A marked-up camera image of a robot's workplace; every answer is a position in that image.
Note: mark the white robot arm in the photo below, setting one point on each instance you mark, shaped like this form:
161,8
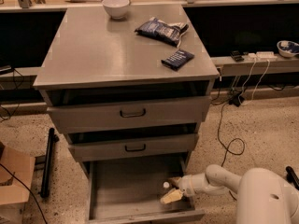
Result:
263,197

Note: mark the cardboard box left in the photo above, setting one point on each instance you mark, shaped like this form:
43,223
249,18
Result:
16,175

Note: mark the black tripod leg left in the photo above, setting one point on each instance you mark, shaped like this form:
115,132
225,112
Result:
45,187

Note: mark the white power strip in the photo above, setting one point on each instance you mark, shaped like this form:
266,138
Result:
263,55

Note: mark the white ceramic bowl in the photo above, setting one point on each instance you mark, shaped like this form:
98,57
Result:
116,9

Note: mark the middle grey drawer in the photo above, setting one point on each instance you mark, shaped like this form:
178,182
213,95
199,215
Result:
129,148

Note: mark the large blue snack bag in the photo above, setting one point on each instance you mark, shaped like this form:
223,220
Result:
157,29

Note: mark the clear plastic water bottle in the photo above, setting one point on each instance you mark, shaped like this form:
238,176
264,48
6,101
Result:
166,185

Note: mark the black bar right floor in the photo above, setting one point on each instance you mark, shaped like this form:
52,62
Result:
292,177

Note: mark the black power adapter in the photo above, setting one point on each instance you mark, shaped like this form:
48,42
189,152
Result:
237,100

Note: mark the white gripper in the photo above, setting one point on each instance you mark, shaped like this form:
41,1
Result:
189,186

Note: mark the top grey drawer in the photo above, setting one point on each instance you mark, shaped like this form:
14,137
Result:
128,115

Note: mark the grey drawer cabinet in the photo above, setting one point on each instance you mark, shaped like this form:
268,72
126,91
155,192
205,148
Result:
96,60

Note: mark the bottom grey open drawer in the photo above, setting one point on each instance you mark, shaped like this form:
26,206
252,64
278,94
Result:
128,191

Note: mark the small blue snack packet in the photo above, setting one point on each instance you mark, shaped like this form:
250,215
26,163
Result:
177,59

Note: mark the small black device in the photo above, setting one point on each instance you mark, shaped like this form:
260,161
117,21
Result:
236,56

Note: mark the blue white patterned bowl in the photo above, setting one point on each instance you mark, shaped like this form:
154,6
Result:
287,48

